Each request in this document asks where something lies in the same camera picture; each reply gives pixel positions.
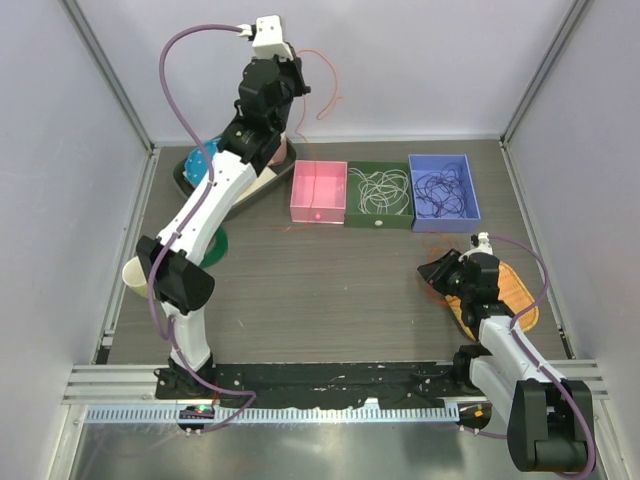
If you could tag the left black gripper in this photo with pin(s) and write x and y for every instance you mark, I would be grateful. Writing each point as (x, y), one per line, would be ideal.
(293, 67)

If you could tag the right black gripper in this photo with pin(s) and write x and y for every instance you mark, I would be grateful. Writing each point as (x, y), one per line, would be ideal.
(435, 272)

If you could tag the blue plastic box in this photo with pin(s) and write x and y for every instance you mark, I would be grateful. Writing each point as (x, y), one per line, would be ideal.
(444, 194)

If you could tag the green plastic box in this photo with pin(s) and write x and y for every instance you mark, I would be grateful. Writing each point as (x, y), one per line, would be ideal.
(379, 195)

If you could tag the pink plastic box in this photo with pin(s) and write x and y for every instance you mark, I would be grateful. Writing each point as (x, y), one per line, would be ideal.
(319, 192)

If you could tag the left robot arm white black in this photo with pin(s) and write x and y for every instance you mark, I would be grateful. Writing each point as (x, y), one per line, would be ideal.
(171, 260)

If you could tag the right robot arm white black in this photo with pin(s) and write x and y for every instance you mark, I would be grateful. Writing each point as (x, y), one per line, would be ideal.
(549, 417)

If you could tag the pink mug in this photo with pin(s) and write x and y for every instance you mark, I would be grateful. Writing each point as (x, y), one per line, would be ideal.
(280, 155)

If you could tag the orange woven mat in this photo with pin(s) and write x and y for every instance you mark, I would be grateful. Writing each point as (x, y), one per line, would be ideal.
(513, 293)

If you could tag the beige square board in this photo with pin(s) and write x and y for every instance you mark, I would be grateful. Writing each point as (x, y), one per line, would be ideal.
(262, 180)

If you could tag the blue dotted plate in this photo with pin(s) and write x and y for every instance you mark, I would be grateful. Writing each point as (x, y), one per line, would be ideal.
(196, 165)

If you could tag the dark green serving tray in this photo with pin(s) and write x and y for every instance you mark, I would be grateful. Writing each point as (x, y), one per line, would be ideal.
(283, 172)

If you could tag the green tape roll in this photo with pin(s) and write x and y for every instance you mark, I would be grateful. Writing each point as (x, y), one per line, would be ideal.
(217, 249)

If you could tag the yellow mug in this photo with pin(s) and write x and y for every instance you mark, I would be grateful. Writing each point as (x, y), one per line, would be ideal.
(134, 278)

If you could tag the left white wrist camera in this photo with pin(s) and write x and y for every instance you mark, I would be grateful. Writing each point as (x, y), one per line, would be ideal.
(267, 39)

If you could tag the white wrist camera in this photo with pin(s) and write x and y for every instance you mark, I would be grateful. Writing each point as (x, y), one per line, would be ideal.
(267, 39)
(479, 244)

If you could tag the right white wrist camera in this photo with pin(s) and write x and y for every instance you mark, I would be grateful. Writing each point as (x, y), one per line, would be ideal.
(479, 244)

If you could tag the white slotted cable duct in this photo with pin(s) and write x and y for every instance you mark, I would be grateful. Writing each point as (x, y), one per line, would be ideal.
(187, 414)

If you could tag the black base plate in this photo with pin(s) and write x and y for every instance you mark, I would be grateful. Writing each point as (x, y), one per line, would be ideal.
(327, 386)

